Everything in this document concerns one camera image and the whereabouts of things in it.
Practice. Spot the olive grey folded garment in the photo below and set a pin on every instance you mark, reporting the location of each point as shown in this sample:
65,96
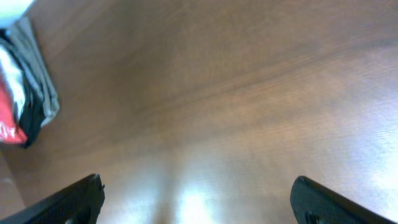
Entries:
23,39

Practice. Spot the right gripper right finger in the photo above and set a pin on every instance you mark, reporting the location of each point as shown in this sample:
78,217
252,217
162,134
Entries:
313,203

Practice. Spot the red t-shirt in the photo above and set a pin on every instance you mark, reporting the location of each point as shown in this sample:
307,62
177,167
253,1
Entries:
11,133

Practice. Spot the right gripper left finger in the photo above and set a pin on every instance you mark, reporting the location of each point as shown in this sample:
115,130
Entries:
80,202

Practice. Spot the black folded garment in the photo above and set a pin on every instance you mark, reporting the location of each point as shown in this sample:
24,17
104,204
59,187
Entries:
33,113

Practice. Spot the white folded garment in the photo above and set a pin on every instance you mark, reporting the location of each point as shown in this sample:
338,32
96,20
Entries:
12,75

